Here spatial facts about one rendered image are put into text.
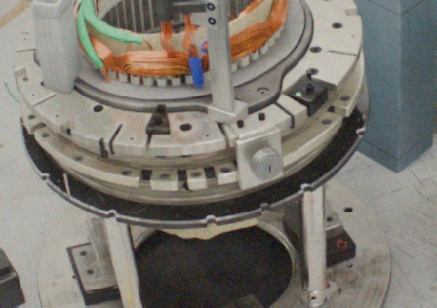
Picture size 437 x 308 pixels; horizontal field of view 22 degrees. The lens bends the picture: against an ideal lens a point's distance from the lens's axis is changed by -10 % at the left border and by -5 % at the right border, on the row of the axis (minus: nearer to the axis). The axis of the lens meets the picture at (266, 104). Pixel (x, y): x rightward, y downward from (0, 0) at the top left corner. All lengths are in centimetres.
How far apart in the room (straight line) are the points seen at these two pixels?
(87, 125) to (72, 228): 36
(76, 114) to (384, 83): 45
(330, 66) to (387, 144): 38
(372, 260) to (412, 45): 24
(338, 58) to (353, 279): 30
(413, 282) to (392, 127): 20
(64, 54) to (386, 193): 50
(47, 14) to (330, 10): 27
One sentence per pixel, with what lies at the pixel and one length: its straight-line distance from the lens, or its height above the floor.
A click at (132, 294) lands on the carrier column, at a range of 108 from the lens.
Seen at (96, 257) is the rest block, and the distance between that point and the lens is 119.
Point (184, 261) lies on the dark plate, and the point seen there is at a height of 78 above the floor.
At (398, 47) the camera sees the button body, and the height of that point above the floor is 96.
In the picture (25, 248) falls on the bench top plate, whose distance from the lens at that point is 130.
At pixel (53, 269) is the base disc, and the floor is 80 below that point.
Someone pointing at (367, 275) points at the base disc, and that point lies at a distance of 120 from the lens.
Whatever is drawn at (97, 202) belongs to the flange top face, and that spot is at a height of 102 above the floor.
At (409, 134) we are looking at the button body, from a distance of 133.
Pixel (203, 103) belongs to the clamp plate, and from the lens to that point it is 93.
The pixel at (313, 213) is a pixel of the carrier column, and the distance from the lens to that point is 106.
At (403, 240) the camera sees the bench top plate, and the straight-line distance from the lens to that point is 127.
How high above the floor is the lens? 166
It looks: 37 degrees down
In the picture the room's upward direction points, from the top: 4 degrees counter-clockwise
